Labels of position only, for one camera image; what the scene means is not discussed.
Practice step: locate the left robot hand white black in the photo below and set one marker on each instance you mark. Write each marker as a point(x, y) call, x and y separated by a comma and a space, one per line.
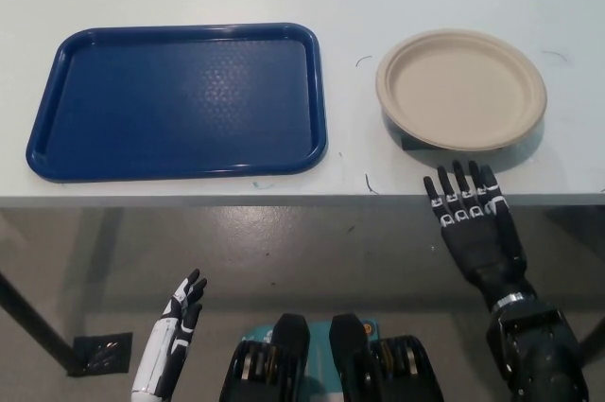
point(165, 336)

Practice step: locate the right robot hand black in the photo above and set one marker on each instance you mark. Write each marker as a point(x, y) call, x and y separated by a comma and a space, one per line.
point(477, 241)

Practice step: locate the beige paper plate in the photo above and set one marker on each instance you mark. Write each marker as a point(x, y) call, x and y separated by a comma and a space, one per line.
point(461, 90)

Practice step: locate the blue plastic tray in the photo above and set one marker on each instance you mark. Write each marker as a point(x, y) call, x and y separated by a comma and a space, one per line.
point(142, 113)

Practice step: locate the black floor tape patch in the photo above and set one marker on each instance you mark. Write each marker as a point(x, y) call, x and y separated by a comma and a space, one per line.
point(106, 352)

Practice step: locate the left black robot body block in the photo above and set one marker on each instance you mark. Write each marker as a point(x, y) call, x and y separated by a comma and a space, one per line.
point(288, 340)

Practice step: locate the black robot body block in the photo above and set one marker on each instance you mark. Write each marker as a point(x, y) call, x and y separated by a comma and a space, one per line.
point(288, 340)
point(350, 340)

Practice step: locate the black table leg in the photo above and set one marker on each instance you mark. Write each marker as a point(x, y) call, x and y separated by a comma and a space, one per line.
point(33, 312)

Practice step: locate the grey perforated basket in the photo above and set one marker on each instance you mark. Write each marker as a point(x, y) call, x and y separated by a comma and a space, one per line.
point(394, 127)

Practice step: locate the black robot legs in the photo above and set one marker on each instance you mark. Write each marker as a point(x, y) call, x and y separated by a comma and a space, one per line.
point(319, 331)

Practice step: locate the right black robot body block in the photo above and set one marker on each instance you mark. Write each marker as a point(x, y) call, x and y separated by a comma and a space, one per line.
point(350, 340)

